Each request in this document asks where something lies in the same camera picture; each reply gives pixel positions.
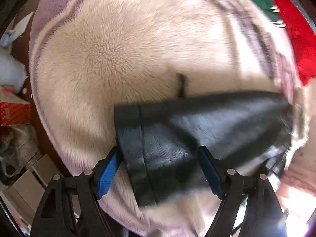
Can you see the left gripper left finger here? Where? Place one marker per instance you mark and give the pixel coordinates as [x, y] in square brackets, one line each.
[70, 206]

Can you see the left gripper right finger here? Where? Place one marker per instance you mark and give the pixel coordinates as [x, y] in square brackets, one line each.
[249, 205]

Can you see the black leather jacket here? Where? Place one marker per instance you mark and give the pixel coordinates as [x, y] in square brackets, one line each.
[160, 140]

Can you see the red patterned box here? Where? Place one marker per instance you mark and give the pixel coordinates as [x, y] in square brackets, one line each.
[15, 114]

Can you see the white plastic bag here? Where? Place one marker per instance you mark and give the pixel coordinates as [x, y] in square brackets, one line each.
[12, 72]

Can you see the floral plush bed blanket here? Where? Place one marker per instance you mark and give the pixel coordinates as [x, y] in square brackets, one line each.
[88, 56]

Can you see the red quilt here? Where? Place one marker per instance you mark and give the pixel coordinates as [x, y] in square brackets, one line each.
[302, 39]

